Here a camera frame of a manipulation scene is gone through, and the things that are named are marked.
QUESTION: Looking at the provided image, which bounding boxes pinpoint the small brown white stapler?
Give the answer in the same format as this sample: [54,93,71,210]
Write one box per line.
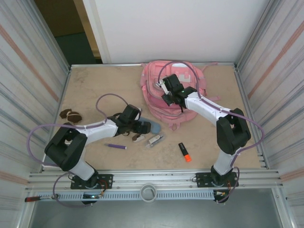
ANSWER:
[132,133,146,143]

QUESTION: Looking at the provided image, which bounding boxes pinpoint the blue pencil case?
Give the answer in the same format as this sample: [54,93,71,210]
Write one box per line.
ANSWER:
[140,116,162,135]

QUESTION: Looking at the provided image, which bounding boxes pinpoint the pink backpack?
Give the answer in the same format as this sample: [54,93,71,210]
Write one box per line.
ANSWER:
[139,60,221,131]

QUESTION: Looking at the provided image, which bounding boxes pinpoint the purple pen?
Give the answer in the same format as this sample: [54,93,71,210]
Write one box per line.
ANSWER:
[104,142,127,151]

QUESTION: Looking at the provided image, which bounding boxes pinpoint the black orange highlighter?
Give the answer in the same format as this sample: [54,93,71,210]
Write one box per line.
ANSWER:
[178,142,192,163]

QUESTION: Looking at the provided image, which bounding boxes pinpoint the brown cloth bundle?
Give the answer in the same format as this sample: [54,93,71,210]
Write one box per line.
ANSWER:
[59,108,83,124]

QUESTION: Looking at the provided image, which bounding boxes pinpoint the grey round pipe fitting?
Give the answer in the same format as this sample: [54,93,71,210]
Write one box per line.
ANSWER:
[140,183,157,202]

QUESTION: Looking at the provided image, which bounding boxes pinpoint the grey metal sheet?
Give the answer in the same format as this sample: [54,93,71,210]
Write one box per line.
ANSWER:
[28,189,285,228]

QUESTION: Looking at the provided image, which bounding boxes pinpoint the white grey scale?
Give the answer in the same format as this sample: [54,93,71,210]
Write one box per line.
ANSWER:
[41,154,64,171]

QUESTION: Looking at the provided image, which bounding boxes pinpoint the corrugated metal side panel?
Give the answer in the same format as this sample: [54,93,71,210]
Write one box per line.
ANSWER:
[234,0,304,228]
[0,0,72,228]

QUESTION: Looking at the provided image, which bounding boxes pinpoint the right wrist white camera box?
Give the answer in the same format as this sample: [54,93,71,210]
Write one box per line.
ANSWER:
[161,79,172,96]

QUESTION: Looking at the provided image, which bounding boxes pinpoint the aluminium mounting rail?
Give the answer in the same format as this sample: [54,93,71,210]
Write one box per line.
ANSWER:
[25,169,285,192]

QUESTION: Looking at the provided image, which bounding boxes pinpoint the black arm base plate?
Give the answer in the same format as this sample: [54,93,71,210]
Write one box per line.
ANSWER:
[195,172,239,188]
[70,174,114,190]

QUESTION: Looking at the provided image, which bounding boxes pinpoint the grey slotted cable duct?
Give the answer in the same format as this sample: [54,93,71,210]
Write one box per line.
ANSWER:
[51,191,216,201]

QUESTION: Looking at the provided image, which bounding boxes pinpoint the small circuit board with wires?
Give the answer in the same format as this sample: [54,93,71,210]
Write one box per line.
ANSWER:
[213,190,230,204]
[82,193,106,205]

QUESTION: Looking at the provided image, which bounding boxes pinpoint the white door frame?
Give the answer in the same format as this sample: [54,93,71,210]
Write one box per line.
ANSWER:
[73,0,112,64]

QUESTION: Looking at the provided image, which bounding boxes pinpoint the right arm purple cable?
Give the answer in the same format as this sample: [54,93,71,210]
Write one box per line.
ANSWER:
[156,61,266,204]

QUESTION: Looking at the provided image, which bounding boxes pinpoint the red handled tool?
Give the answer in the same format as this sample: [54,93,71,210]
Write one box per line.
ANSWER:
[25,194,59,202]

